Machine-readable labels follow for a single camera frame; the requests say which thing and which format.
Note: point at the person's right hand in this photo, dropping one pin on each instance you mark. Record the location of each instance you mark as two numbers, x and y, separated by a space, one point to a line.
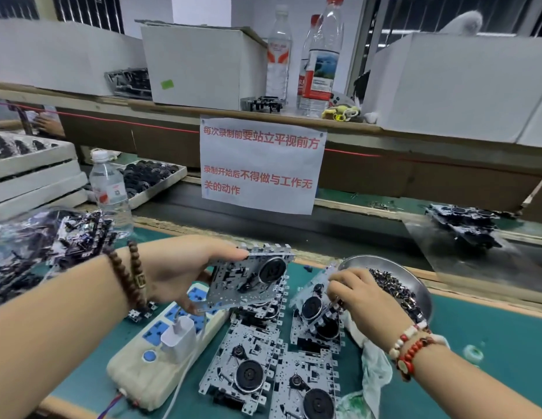
371 305

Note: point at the person's left hand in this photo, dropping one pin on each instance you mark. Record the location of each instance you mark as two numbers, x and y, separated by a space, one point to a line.
179 266

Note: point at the pile of small metal parts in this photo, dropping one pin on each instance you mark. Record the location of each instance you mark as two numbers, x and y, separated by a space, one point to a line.
398 288

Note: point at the round metal bowl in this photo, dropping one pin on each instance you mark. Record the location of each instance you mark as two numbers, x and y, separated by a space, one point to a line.
358 260

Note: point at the black conveyor belt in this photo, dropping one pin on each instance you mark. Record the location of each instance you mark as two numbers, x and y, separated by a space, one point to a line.
358 231

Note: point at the pile of black mechanism assemblies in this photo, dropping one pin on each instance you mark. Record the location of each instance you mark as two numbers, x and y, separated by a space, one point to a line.
88 235

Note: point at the finished mechanisms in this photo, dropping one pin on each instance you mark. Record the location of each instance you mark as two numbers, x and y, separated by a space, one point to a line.
467 224

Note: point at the person's right forearm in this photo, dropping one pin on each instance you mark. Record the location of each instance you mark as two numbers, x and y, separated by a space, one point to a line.
480 388

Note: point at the person's left forearm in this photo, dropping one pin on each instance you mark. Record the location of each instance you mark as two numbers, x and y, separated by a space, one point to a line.
53 336

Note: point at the white green-stained cloth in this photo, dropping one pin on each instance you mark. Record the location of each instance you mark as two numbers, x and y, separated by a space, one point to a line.
371 379

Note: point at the white power plug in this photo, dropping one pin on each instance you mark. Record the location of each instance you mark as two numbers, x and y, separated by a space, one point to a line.
178 340

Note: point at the white plastic tray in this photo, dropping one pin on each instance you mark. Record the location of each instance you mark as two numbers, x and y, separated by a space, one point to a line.
171 187

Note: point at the group of black wheels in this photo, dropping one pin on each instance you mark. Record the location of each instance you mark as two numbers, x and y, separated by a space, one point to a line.
149 177

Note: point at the clear plastic bottle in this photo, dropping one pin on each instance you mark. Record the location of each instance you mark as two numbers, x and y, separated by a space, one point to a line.
109 192
278 56

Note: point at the white blue power strip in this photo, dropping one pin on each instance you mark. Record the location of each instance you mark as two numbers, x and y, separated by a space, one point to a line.
140 362

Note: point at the white paper sign red text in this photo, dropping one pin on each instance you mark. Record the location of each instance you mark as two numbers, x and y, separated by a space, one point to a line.
262 166

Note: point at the brown cardboard panel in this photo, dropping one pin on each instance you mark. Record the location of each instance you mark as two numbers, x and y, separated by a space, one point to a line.
411 174

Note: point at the clear plastic sheet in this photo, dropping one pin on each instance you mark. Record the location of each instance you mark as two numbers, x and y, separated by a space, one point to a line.
507 266

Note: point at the clear plastic bag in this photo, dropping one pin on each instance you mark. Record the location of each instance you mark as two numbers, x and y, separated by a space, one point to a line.
22 235

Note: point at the stack of white trays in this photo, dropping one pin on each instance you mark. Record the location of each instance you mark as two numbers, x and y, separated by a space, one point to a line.
35 183

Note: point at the wooden shelf beam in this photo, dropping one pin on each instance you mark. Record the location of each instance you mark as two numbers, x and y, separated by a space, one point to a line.
428 139

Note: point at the dark metal device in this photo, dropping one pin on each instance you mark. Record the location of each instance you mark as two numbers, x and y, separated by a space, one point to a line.
262 104

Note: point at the yellow plastic object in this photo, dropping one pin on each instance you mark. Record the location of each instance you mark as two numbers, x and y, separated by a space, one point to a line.
341 112

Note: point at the cluster of black wheels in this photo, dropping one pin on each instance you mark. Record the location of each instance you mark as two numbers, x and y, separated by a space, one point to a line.
18 145

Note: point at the white box green sticker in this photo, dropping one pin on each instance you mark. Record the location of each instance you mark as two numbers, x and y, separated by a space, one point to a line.
201 65

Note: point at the white cardboard box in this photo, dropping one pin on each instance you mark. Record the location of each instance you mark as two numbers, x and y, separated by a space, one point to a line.
61 56

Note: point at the bottle with orange label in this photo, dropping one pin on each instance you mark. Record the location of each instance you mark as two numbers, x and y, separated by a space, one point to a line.
322 70

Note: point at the black window grille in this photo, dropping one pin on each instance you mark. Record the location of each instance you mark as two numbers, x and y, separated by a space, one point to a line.
88 8

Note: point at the white rounded object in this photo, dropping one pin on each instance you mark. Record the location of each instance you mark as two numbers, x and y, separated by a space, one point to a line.
463 23

